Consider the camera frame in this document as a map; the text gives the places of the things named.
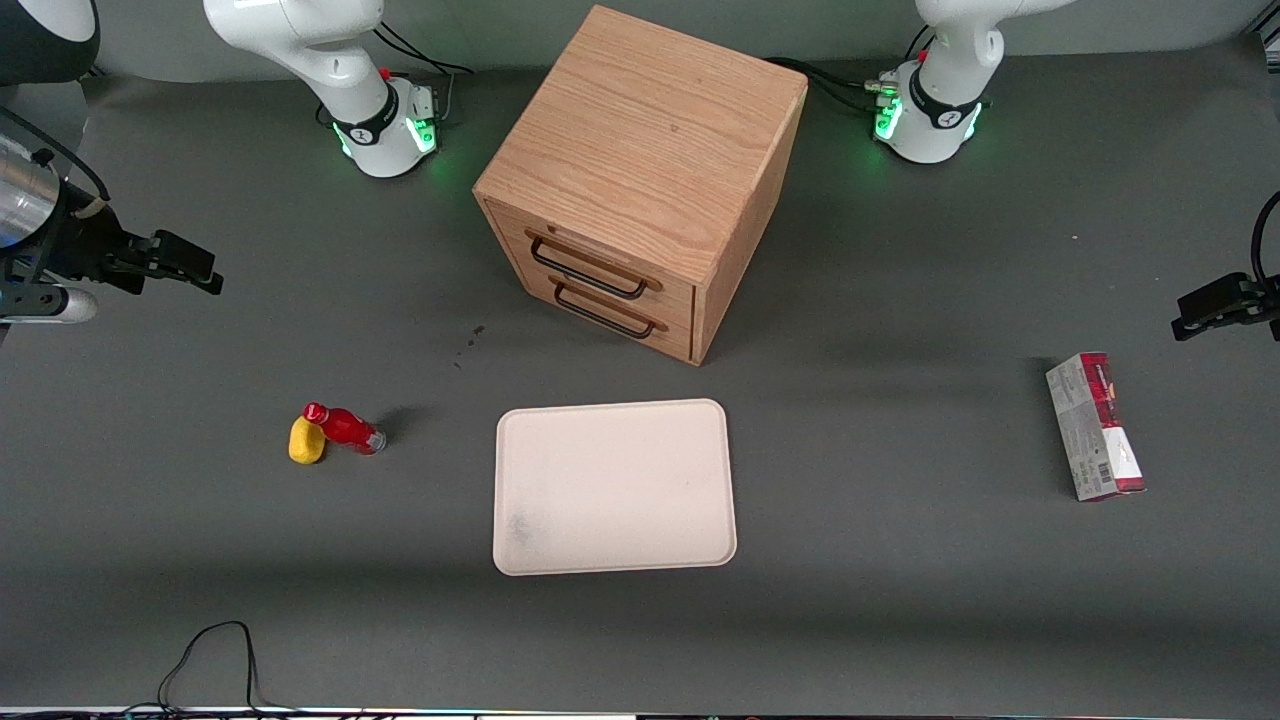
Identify beige rectangular tray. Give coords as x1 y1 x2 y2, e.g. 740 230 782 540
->
492 398 739 578

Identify red and grey carton box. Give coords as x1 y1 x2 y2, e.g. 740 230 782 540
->
1045 351 1148 503

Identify black wire drawer handle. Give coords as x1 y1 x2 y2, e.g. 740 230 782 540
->
553 283 658 340
529 236 649 301

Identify black arm base cables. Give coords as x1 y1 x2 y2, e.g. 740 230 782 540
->
765 25 939 117
372 20 477 126

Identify thin black table cable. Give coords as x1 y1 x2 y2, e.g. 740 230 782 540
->
120 620 301 717

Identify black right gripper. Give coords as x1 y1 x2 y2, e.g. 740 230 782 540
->
0 190 225 297

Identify small red coke bottle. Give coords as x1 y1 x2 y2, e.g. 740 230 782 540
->
303 402 387 457

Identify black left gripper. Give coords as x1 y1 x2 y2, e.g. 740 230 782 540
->
1171 272 1280 343

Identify yellow sponge toy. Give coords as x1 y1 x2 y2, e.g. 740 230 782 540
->
288 416 327 465

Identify black cable along right arm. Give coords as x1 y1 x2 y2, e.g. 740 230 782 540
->
0 105 111 203

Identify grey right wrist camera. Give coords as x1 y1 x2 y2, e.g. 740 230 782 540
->
0 284 99 325

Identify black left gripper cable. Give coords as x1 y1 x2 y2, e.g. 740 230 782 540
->
1250 190 1280 293

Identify black left arm base cables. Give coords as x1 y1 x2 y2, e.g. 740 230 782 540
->
765 25 939 117

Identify wooden two-drawer cabinet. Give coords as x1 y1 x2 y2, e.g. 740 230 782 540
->
472 4 809 367

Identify black right arm base cables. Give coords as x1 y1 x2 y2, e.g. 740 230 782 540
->
372 20 477 126

